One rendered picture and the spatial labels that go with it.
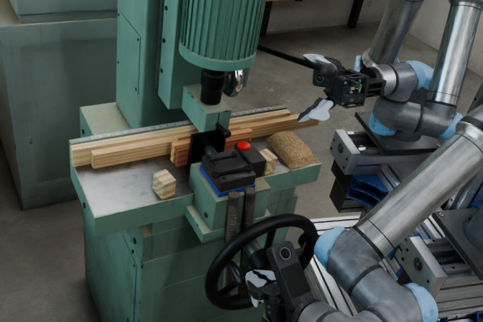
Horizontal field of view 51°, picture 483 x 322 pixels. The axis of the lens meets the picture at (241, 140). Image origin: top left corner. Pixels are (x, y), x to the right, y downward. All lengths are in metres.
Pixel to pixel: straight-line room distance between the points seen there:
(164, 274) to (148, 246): 0.13
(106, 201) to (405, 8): 0.91
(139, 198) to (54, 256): 1.14
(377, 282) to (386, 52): 0.84
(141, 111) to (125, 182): 0.29
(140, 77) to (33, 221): 1.19
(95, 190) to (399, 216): 0.65
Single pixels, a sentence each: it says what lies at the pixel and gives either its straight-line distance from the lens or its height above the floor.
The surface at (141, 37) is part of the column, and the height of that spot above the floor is 1.12.
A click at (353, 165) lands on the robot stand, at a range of 1.69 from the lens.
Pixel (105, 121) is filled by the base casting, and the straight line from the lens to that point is 1.55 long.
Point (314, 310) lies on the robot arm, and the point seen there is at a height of 1.01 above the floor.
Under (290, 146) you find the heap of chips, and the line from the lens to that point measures 1.32.
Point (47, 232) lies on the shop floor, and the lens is 2.34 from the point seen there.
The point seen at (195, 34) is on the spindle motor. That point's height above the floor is 1.23.
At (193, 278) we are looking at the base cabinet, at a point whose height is 0.59.
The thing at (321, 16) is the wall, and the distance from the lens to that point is 4.64.
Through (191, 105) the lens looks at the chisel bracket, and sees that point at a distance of 1.26.
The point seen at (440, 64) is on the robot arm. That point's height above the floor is 1.18.
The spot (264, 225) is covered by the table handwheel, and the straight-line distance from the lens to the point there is 1.05.
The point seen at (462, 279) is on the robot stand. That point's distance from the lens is 1.43.
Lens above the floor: 1.68
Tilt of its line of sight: 35 degrees down
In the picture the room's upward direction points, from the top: 11 degrees clockwise
